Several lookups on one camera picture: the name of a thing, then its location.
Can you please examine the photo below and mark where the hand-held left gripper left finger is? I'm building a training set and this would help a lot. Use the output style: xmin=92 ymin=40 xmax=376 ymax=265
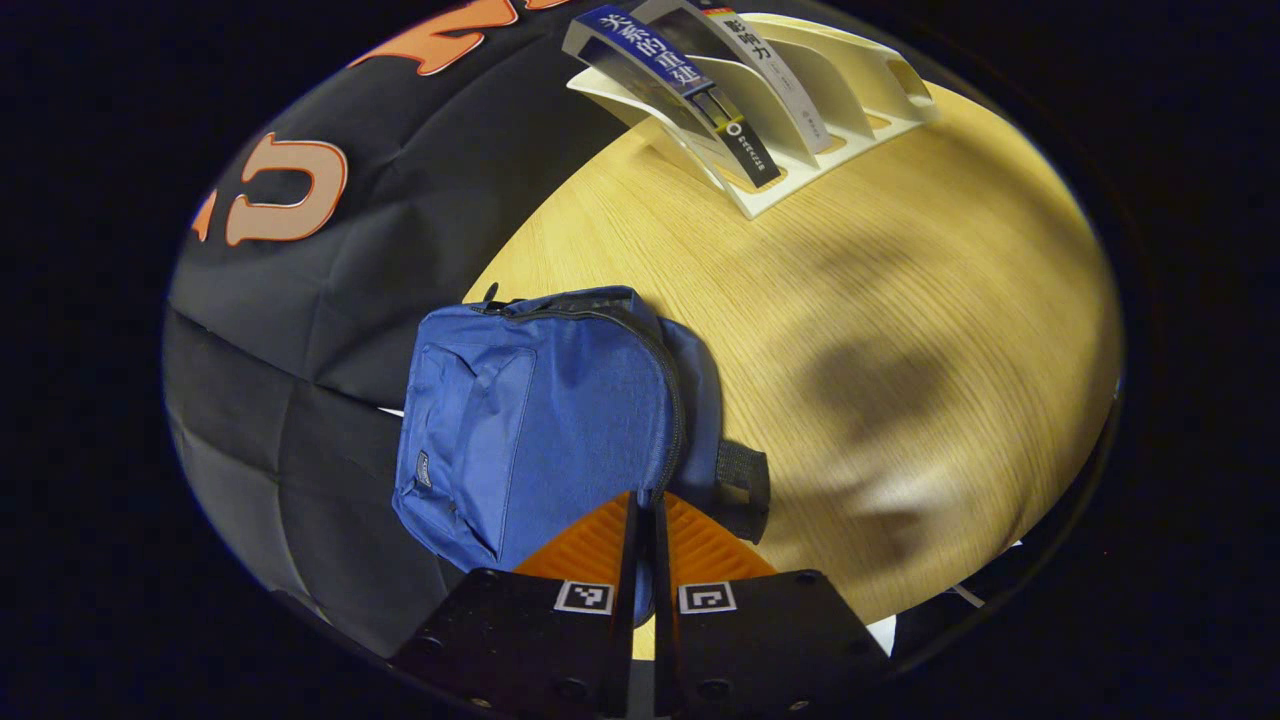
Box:
xmin=390 ymin=490 xmax=641 ymax=719

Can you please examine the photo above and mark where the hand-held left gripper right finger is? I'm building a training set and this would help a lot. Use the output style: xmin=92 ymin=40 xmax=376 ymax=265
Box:
xmin=653 ymin=490 xmax=891 ymax=719

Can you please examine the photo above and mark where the blue schoolbag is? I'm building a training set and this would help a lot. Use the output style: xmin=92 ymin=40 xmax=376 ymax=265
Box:
xmin=392 ymin=285 xmax=771 ymax=626

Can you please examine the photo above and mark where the white bookshelf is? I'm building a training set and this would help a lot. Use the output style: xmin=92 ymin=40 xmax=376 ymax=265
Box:
xmin=565 ymin=10 xmax=941 ymax=221

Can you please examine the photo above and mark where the grey book with dark photo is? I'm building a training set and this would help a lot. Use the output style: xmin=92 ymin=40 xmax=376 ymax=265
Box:
xmin=632 ymin=0 xmax=836 ymax=156

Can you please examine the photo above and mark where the blue illustrated book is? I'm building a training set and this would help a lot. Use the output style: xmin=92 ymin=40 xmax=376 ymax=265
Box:
xmin=562 ymin=4 xmax=783 ymax=189

